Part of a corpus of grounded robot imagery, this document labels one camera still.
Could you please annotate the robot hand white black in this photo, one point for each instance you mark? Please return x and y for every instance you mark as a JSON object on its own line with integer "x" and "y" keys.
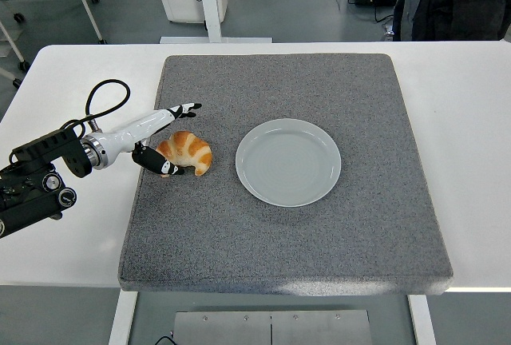
{"x": 139, "y": 127}

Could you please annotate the croissant bread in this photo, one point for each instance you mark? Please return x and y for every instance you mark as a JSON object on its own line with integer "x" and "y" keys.
{"x": 191, "y": 149}

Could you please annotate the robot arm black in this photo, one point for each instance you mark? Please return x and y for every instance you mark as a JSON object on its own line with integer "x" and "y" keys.
{"x": 40, "y": 149}

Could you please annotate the pale grey round plate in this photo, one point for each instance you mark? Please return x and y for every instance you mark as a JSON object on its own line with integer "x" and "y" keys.
{"x": 287, "y": 161}

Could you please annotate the grey metal plate with screws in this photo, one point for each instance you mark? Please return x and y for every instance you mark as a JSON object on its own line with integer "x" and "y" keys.
{"x": 271, "y": 329}

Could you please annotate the white column stand with foot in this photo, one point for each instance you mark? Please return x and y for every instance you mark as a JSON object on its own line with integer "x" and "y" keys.
{"x": 212, "y": 21}

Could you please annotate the grey felt mat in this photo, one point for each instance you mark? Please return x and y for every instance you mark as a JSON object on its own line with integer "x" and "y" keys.
{"x": 279, "y": 241}

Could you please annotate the white table leg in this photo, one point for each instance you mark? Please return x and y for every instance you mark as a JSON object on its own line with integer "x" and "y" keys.
{"x": 121, "y": 317}
{"x": 422, "y": 321}

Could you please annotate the person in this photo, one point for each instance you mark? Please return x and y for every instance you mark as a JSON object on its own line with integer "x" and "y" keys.
{"x": 451, "y": 1}

